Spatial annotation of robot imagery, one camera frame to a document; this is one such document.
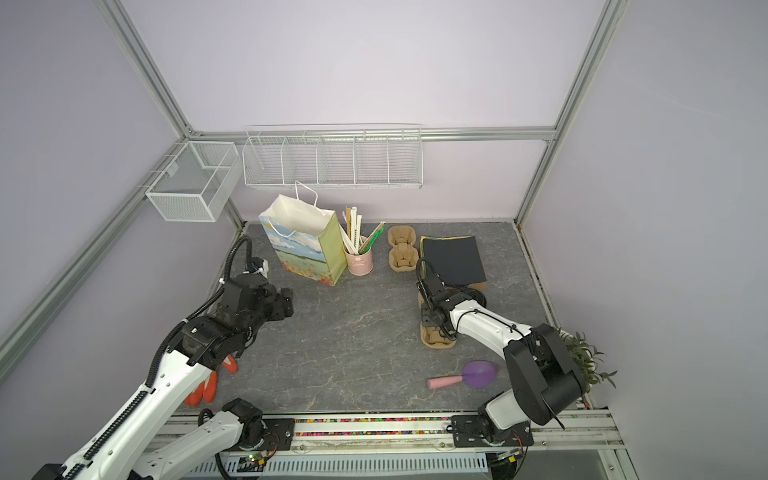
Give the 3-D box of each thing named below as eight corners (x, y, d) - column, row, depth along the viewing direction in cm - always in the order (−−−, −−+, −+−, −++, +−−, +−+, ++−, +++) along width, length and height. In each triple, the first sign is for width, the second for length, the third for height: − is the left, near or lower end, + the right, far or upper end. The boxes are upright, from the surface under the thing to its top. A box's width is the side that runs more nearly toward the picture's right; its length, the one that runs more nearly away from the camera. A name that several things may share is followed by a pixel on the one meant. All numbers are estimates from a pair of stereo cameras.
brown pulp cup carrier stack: (388, 275, 107) (387, 267, 103) (388, 234, 120) (388, 225, 116) (418, 275, 107) (419, 267, 103) (416, 234, 120) (416, 225, 116)
